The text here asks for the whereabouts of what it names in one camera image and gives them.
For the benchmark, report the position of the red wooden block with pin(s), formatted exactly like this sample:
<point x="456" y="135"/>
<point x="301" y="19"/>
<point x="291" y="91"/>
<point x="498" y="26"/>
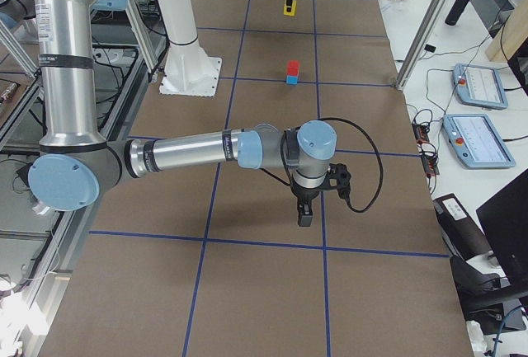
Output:
<point x="293" y="68"/>

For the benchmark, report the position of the blue teach pendant far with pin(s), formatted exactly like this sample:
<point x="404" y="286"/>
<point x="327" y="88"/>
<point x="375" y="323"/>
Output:
<point x="479" y="86"/>

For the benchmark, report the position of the black water bottle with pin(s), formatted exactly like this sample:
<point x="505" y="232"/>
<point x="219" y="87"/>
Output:
<point x="455" y="12"/>

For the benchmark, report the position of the aluminium frame post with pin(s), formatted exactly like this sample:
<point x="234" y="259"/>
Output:
<point x="423" y="33"/>

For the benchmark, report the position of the blue wooden block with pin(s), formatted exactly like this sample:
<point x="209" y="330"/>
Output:
<point x="291" y="79"/>

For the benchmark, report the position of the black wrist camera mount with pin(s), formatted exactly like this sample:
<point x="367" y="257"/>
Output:
<point x="338" y="178"/>

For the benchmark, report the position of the black computer monitor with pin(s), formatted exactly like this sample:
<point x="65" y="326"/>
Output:
<point x="503" y="218"/>

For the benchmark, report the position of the small black square pad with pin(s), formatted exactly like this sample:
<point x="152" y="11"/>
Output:
<point x="430" y="48"/>

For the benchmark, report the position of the blue tape line crosswise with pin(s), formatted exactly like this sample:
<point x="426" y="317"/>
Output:
<point x="268" y="244"/>

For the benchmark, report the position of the yellow wooden block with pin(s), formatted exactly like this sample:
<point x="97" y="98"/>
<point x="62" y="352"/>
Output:
<point x="290" y="13"/>

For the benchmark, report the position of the blue teach pendant near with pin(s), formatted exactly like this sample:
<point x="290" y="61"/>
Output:
<point x="476" y="142"/>

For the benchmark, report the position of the blue teach pendant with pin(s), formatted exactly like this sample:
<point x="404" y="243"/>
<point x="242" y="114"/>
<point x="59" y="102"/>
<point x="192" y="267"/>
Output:
<point x="479" y="86"/>
<point x="476" y="142"/>

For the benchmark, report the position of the brown paper table cover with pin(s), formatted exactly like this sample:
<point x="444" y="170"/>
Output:
<point x="131" y="296"/>

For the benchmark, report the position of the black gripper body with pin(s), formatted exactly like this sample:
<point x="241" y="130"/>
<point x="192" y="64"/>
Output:
<point x="304" y="194"/>

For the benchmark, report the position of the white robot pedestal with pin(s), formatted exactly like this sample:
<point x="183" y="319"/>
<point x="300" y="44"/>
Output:
<point x="189" y="71"/>

